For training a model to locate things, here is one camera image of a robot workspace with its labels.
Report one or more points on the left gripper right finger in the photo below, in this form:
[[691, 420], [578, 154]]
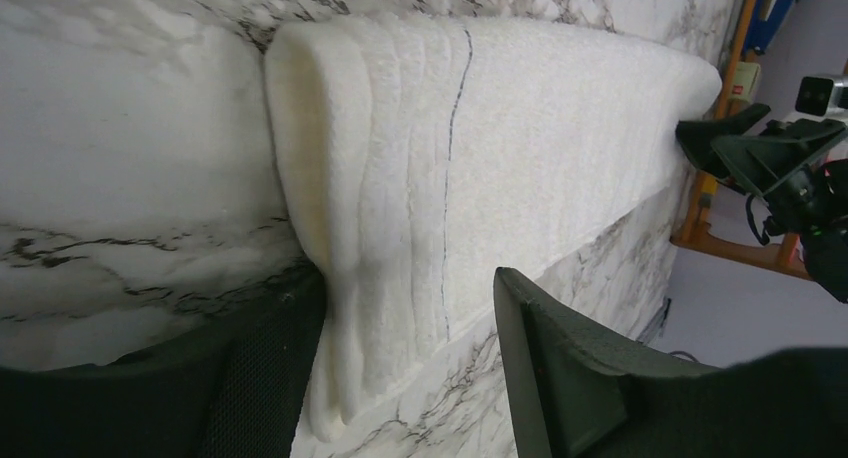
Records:
[[579, 389]]

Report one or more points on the orange wooden rack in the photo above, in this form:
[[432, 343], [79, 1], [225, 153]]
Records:
[[784, 253]]

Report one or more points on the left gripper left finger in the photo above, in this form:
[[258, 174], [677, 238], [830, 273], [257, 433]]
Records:
[[233, 387]]

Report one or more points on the cream white towel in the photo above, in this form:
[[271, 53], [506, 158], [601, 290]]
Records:
[[418, 153]]

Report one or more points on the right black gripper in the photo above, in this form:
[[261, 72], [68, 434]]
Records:
[[811, 203]]

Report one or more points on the small white staple box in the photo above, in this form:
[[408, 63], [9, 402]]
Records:
[[745, 82]]

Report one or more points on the blue stapler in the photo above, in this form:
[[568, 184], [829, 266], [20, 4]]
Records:
[[767, 19]]

